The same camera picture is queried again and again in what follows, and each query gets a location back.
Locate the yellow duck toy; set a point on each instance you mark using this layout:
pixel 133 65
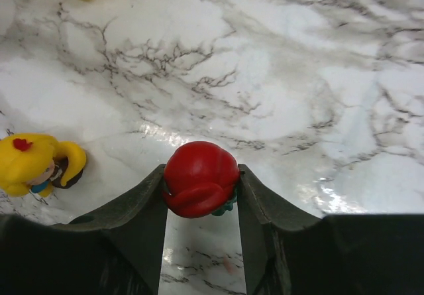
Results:
pixel 39 163

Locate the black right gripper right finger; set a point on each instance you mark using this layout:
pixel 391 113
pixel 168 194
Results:
pixel 286 250

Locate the red hair mermaid toy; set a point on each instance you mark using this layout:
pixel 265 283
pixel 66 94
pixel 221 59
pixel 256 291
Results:
pixel 201 178

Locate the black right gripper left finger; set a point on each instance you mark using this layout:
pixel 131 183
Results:
pixel 114 249

